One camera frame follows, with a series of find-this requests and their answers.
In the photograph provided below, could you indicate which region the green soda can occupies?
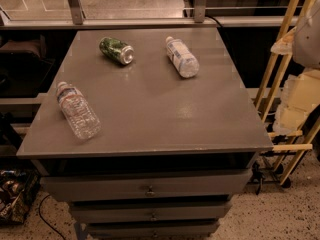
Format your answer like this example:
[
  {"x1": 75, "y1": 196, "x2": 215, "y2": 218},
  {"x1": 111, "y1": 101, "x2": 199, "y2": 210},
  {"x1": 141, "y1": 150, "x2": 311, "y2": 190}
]
[{"x1": 99, "y1": 37, "x2": 134, "y2": 65}]

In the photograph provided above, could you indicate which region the middle grey drawer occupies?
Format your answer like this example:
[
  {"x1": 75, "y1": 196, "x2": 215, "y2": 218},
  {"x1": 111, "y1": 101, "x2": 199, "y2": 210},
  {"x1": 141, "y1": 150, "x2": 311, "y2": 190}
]
[{"x1": 70, "y1": 202, "x2": 231, "y2": 223}]

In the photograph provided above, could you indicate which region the clear blue-label water bottle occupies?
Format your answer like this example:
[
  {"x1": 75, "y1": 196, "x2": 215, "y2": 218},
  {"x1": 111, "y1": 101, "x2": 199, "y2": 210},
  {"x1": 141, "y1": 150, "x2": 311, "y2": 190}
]
[{"x1": 166, "y1": 36, "x2": 200, "y2": 78}]

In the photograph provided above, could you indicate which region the clear red-label water bottle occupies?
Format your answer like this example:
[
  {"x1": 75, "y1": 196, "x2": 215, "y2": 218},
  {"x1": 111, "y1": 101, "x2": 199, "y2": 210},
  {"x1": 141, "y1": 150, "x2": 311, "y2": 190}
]
[{"x1": 56, "y1": 82, "x2": 101, "y2": 140}]

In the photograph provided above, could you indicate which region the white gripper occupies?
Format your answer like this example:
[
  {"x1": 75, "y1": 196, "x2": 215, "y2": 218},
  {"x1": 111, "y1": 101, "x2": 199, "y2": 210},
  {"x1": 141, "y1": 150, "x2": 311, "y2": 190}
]
[{"x1": 271, "y1": 0, "x2": 320, "y2": 135}]

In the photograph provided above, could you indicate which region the black floor cable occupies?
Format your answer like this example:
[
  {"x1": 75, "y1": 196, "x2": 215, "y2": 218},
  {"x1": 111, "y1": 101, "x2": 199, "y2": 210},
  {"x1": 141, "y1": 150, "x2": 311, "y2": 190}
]
[{"x1": 37, "y1": 193, "x2": 68, "y2": 240}]

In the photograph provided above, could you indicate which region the bottom grey drawer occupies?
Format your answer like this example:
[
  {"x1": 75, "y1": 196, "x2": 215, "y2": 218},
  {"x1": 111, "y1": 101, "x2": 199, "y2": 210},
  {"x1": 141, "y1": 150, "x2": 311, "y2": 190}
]
[{"x1": 87, "y1": 221, "x2": 219, "y2": 239}]

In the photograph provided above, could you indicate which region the grey drawer cabinet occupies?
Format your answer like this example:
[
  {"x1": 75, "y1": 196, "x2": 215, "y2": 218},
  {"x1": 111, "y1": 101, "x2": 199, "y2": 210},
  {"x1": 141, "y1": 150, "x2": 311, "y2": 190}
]
[{"x1": 16, "y1": 27, "x2": 274, "y2": 240}]

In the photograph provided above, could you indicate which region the wooden rack frame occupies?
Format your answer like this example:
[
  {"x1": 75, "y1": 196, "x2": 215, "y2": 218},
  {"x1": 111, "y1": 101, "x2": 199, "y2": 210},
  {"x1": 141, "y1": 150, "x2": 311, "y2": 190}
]
[{"x1": 254, "y1": 0, "x2": 320, "y2": 188}]

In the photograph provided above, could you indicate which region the top grey drawer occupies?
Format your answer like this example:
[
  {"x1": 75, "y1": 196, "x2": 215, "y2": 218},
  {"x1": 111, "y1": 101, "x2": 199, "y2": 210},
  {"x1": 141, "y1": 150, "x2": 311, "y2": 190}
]
[{"x1": 41, "y1": 169, "x2": 252, "y2": 202}]

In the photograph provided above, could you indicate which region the grey drawer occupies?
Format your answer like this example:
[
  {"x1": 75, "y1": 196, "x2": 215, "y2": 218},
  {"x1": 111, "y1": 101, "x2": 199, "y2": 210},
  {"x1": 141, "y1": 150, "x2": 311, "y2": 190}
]
[
  {"x1": 87, "y1": 221, "x2": 219, "y2": 239},
  {"x1": 70, "y1": 202, "x2": 231, "y2": 223},
  {"x1": 41, "y1": 169, "x2": 252, "y2": 202}
]

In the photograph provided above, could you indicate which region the box of snack packets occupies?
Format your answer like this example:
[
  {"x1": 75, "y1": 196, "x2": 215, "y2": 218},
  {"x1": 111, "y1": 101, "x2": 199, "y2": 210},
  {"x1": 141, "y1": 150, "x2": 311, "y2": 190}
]
[{"x1": 0, "y1": 169, "x2": 40, "y2": 226}]

